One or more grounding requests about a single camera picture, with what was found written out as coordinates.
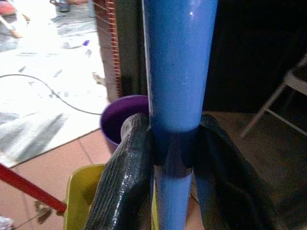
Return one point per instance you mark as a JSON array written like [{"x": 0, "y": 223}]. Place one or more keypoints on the wooden stick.
[{"x": 10, "y": 27}]

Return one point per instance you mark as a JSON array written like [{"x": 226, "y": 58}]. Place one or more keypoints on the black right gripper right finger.
[{"x": 225, "y": 182}]

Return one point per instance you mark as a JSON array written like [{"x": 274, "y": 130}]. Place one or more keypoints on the blue broom with green bristles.
[{"x": 177, "y": 72}]

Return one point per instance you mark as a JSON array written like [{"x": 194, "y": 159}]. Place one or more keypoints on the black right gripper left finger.
[{"x": 127, "y": 172}]

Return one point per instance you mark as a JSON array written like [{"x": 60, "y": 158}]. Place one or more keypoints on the white folding chair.
[{"x": 295, "y": 81}]

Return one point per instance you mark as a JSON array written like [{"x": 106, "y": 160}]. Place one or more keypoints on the purple plastic bucket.
[{"x": 115, "y": 119}]

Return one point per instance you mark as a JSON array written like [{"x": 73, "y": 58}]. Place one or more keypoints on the shiny foil ball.
[{"x": 5, "y": 224}]

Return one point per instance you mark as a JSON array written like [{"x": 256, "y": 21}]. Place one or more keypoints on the red brick door frame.
[{"x": 112, "y": 48}]

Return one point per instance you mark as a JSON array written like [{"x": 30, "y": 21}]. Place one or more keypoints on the dry brown leaf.
[{"x": 98, "y": 78}]

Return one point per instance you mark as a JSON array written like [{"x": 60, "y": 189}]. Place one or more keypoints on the small purple scrap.
[{"x": 86, "y": 42}]

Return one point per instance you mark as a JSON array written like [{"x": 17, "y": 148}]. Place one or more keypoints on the dark brown litter scrap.
[{"x": 43, "y": 212}]

